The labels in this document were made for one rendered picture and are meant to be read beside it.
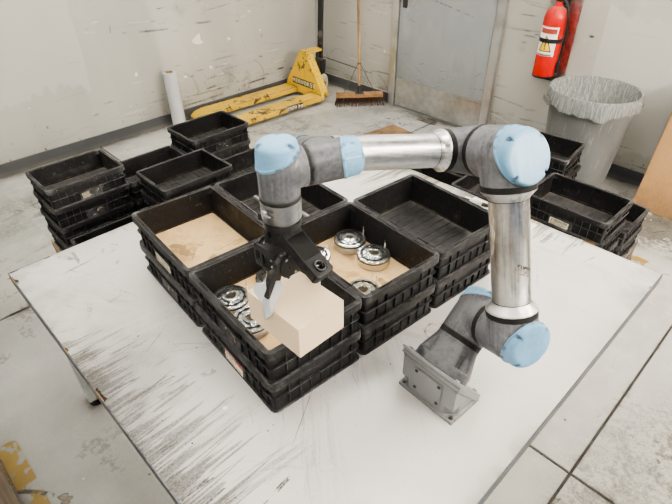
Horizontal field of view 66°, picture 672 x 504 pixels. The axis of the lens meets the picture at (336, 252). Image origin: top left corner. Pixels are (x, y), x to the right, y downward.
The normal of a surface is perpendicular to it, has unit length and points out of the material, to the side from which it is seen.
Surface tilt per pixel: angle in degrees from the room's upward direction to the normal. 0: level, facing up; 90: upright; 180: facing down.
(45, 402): 0
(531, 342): 78
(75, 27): 90
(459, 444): 0
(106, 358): 0
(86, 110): 90
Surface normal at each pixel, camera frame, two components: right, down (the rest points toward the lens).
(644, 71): -0.72, 0.42
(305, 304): 0.00, -0.81
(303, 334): 0.70, 0.42
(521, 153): 0.36, 0.11
